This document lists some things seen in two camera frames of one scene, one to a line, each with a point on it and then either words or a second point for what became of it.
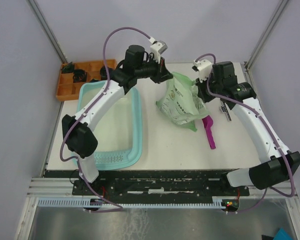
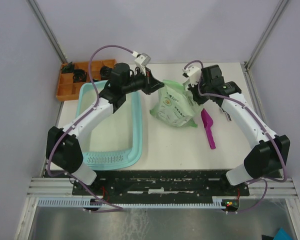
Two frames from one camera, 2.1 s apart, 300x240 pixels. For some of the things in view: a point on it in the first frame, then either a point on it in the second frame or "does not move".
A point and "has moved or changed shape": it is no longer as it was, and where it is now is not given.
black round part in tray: x=112 y=73 does not move
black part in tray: x=68 y=67 does not move
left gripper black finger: x=165 y=75 -> x=155 y=84
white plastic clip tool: x=224 y=108 does not move
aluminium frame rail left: x=48 y=33 does not move
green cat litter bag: x=180 y=102 has moved or changed shape
